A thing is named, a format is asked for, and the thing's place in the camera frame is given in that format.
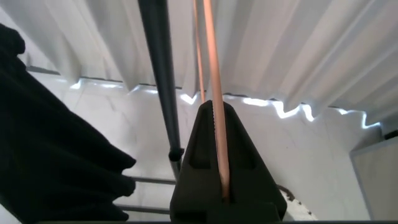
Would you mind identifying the pink clothes hanger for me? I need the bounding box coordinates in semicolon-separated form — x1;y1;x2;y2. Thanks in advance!
192;0;231;200

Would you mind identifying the white laundry basket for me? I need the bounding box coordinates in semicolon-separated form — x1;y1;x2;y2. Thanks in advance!
277;185;318;222

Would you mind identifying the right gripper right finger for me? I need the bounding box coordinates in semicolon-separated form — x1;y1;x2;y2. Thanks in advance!
211;101;287;222

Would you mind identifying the black clothes rack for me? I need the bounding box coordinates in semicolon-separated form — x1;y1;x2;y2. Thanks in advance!
114;0;185;215

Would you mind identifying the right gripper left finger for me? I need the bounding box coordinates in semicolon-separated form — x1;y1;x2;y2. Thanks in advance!
170;100;224;222

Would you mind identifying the black garment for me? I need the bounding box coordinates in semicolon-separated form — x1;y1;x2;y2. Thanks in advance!
0;23;137;223

